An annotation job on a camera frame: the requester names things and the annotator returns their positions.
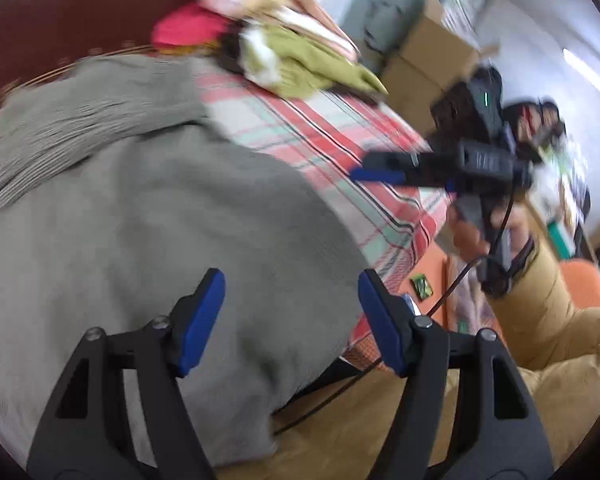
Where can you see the orange plastic stool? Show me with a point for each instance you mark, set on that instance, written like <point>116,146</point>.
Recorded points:
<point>585,285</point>

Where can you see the grey striped sweater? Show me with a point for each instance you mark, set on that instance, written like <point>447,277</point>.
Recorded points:
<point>155,210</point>

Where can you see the fluorescent ceiling light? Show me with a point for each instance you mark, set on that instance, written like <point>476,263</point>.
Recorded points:
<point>582,65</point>

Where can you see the white fluffy cloth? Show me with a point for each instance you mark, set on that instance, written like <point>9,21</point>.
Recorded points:
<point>260,55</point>

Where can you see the red plaid bed sheet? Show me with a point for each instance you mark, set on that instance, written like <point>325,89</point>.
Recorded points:
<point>330,135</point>

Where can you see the person's right forearm tan sleeve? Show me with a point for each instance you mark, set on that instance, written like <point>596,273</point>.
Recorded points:
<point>545,300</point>

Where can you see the dark brown wooden headboard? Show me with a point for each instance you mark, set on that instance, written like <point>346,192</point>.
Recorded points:
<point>80,10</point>

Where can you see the yellow-green cloth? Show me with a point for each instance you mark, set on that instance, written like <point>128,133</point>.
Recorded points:
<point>310,60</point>

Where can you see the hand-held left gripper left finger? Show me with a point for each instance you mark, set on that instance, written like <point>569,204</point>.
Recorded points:
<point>202,325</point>

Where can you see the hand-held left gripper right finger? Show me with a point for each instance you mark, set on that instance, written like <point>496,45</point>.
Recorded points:
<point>380,320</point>

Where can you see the person's right hand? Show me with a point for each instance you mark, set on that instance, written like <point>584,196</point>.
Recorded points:
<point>467,235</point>

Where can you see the cluttered table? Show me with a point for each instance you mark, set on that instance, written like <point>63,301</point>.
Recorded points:
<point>565,185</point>

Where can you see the red cloth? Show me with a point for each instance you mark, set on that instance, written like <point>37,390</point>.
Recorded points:
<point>190,27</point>

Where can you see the cardboard box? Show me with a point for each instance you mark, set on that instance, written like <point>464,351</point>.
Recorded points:
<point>435,40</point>
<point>415,95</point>

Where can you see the dark cloth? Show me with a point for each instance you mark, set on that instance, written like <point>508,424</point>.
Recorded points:
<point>230,52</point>

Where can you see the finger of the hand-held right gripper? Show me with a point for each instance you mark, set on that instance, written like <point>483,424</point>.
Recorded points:
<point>380,176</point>
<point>390,160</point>

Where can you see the green packet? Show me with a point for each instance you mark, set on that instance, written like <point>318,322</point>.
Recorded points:
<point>422,287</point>

